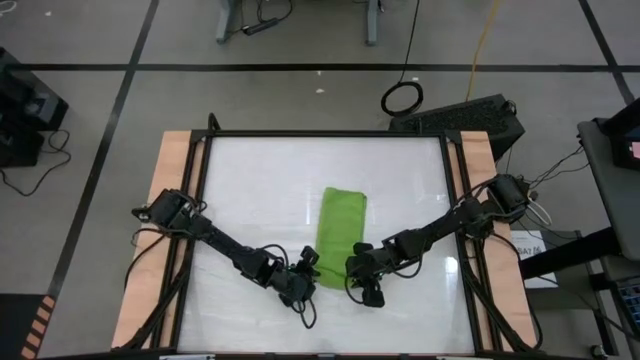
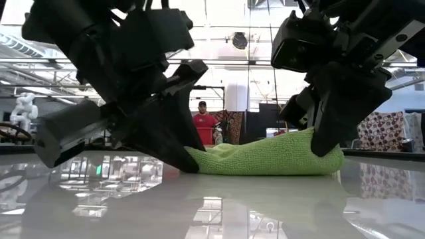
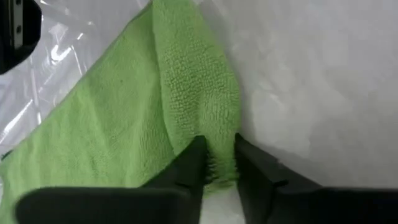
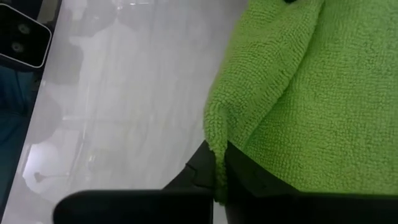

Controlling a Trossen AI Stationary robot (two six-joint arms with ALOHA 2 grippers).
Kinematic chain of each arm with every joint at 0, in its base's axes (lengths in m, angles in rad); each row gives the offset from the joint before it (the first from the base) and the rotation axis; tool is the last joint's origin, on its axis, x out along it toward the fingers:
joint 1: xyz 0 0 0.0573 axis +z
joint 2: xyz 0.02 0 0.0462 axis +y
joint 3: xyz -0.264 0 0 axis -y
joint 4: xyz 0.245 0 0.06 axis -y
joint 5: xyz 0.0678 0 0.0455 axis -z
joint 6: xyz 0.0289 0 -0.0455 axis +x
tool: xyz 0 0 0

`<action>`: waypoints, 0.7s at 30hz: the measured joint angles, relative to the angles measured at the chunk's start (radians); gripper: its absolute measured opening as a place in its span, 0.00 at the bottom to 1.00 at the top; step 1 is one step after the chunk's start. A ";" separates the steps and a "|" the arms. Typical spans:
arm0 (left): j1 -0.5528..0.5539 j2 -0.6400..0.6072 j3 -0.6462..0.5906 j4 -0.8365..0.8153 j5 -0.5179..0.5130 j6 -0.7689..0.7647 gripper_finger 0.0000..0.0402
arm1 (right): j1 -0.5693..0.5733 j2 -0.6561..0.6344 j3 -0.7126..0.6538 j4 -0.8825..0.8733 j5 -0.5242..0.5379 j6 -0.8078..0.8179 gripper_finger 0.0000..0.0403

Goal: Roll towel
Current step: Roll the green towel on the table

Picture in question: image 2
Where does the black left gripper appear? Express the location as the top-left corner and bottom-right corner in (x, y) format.
(34, 48), (209, 174)

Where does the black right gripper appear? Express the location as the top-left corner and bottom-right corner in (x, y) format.
(280, 31), (394, 158)

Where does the green microfiber towel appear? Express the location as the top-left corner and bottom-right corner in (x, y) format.
(184, 127), (345, 176)

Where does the person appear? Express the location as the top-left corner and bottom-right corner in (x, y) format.
(192, 100), (218, 129)

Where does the black cabinet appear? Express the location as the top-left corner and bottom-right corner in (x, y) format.
(258, 102), (293, 133)

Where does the brown patterned panel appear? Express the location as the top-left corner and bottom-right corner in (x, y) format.
(215, 110), (245, 145)

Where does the circle patterned cloth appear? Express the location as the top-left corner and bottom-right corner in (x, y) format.
(357, 111), (408, 153)

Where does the white square pillar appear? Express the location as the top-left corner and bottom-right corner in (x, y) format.
(225, 82), (248, 112)

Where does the long linear ceiling light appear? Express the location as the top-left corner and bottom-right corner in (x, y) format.
(165, 58), (274, 67)

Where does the white curtain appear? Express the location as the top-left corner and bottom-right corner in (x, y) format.
(403, 112), (424, 142)

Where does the round black ceiling fixture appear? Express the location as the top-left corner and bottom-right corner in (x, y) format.
(231, 32), (248, 50)

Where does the black curved hoop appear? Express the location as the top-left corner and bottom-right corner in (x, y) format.
(0, 121), (33, 142)

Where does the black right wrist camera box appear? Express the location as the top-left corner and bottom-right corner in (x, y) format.
(271, 11), (336, 73)

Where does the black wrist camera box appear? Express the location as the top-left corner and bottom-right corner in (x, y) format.
(271, 11), (336, 73)
(131, 8), (195, 66)

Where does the black table edge frame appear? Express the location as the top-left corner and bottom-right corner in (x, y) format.
(0, 144), (425, 163)

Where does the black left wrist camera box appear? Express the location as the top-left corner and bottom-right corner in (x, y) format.
(131, 8), (195, 66)

